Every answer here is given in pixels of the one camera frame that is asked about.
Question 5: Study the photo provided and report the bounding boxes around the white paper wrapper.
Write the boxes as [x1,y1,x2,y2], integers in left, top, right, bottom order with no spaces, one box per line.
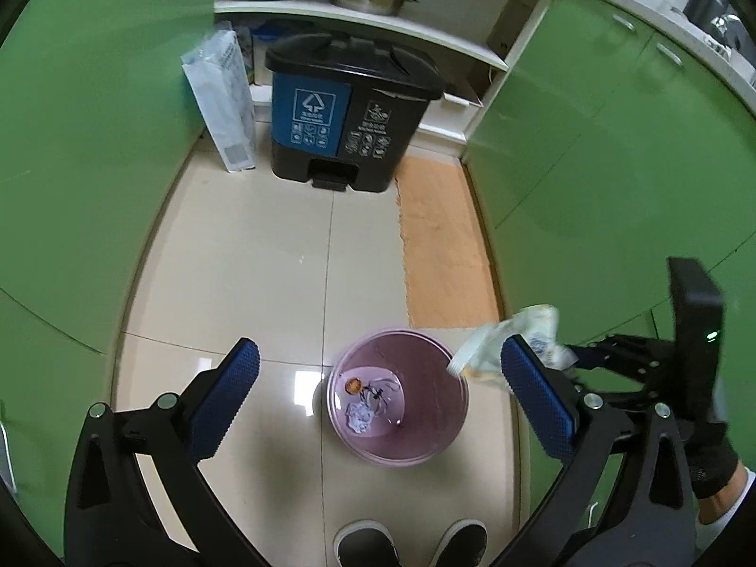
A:
[446,305,578,392]

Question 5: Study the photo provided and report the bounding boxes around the black dual pedal trash bin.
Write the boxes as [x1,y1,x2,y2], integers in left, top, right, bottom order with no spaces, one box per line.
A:
[265,32,446,193]

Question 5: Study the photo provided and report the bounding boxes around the black gloved right hand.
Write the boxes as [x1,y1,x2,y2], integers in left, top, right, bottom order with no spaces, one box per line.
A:
[684,422,739,499]

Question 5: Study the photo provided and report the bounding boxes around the right black shoe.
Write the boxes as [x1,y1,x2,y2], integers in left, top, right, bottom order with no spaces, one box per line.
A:
[430,520,488,567]

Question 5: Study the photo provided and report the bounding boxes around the black shoe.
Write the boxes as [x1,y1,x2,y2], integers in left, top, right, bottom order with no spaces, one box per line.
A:
[430,520,488,567]
[333,520,401,567]

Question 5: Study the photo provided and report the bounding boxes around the green cabinet doors right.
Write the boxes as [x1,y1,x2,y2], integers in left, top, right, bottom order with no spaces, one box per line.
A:
[460,0,756,544]

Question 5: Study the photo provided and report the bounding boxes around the green cabinet doors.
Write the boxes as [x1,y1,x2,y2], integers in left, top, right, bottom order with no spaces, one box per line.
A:
[460,0,756,544]
[1,0,214,551]

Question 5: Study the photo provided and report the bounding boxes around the orange floor mat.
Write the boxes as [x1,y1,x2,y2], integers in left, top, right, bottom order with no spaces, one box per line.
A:
[396,155,501,329]

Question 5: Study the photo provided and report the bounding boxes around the left black shoe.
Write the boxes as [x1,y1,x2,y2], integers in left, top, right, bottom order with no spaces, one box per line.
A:
[333,520,401,567]

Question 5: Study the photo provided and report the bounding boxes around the pink round waste basket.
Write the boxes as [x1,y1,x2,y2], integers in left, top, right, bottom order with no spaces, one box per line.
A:
[324,329,469,467]

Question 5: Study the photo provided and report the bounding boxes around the green cabinet doors left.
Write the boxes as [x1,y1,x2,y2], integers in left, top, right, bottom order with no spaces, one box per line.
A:
[1,0,214,551]

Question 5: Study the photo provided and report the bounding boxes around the white open shelf unit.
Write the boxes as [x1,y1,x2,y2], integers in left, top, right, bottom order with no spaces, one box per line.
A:
[214,0,552,157]

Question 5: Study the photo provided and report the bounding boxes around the white printed paper bag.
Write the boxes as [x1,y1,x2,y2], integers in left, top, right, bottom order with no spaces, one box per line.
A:
[180,22,256,173]

